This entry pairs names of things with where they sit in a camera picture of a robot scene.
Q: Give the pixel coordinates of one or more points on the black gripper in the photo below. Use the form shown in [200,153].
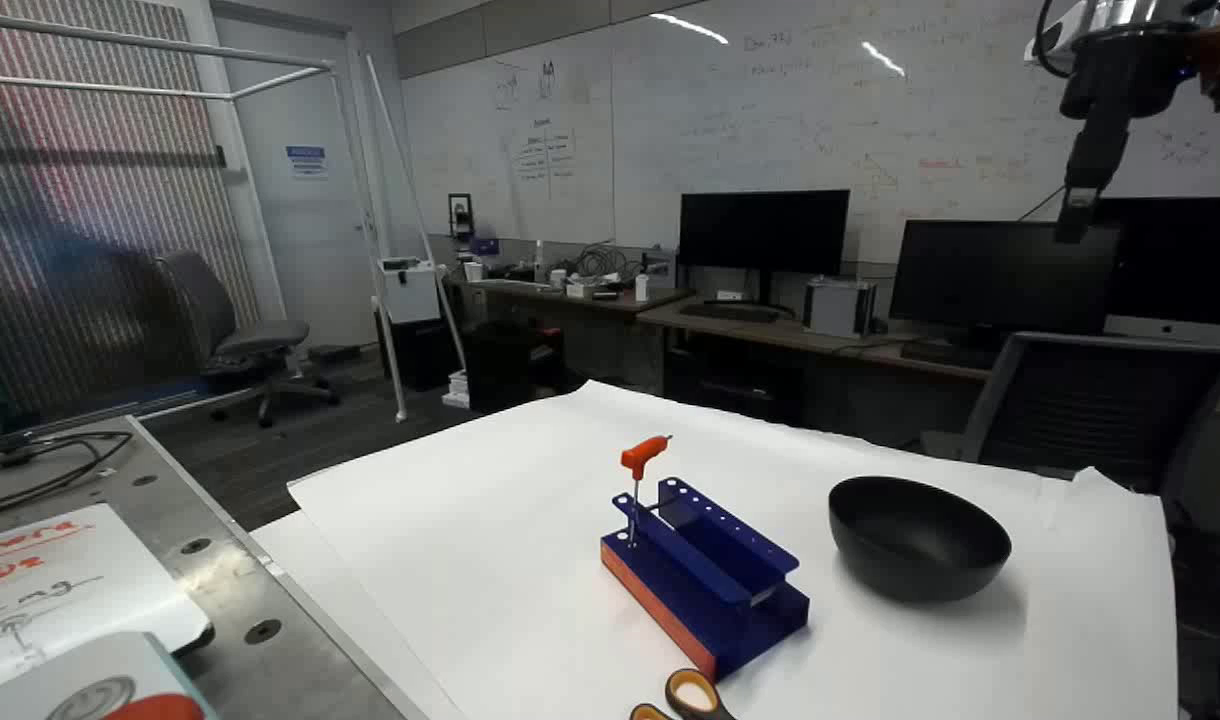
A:
[1128,74]

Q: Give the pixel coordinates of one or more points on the black bowl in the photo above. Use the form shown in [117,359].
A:
[915,540]

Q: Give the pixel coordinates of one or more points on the silver-edged large monitor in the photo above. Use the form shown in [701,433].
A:
[1181,260]

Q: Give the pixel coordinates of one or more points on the dark office chair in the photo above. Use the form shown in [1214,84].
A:
[1094,406]

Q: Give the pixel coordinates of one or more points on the white box on desk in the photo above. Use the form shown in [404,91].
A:
[836,305]

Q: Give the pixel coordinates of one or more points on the black keyboard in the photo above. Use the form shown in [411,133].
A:
[743,311]

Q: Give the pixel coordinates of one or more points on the blue and orange tool rack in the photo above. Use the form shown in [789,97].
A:
[711,585]

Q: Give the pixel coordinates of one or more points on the large white paper sheet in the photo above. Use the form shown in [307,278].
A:
[473,563]

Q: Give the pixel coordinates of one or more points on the blue door sign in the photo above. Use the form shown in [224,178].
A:
[307,153]

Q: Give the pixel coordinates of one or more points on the grey mesh office chair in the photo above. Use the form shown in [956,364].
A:
[213,321]

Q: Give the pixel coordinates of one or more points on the white and red booklet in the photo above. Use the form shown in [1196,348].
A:
[90,683]

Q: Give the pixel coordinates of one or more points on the white handwritten paper sheet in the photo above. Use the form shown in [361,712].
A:
[41,585]

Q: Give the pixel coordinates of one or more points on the black wall-mounted device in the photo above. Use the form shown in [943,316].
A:
[460,214]

